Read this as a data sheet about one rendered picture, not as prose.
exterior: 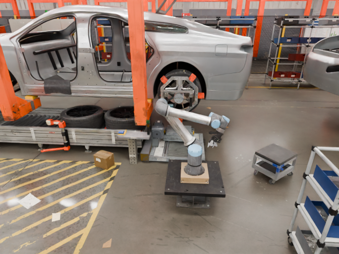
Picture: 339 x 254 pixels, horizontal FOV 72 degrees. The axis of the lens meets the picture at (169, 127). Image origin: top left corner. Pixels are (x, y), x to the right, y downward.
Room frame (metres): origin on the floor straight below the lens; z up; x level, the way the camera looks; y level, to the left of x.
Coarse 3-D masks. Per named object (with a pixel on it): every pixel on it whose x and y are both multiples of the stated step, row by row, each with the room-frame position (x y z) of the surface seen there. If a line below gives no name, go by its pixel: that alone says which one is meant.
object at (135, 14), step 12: (132, 0) 2.95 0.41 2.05; (132, 12) 2.95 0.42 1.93; (132, 24) 2.95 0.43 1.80; (132, 36) 2.95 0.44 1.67; (144, 36) 3.07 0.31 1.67; (132, 48) 2.95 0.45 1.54; (144, 48) 3.03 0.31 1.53; (132, 60) 2.95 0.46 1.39; (144, 60) 3.00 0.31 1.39; (132, 72) 2.95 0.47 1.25; (144, 72) 2.96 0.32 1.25; (144, 84) 2.94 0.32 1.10; (144, 96) 2.94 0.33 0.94; (144, 108) 2.94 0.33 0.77; (144, 120) 2.94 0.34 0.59
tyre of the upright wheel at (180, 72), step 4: (172, 72) 3.42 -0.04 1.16; (176, 72) 3.36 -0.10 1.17; (180, 72) 3.35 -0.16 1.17; (184, 72) 3.35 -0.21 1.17; (188, 72) 3.44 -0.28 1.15; (168, 76) 3.36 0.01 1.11; (180, 76) 3.35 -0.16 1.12; (184, 76) 3.34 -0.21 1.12; (188, 76) 3.34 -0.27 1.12; (196, 80) 3.33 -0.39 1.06; (160, 84) 3.37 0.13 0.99; (196, 84) 3.33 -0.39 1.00; (200, 88) 3.33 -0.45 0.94; (200, 92) 3.32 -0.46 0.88; (160, 96) 3.37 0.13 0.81; (196, 104) 3.33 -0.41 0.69; (192, 108) 3.33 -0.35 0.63
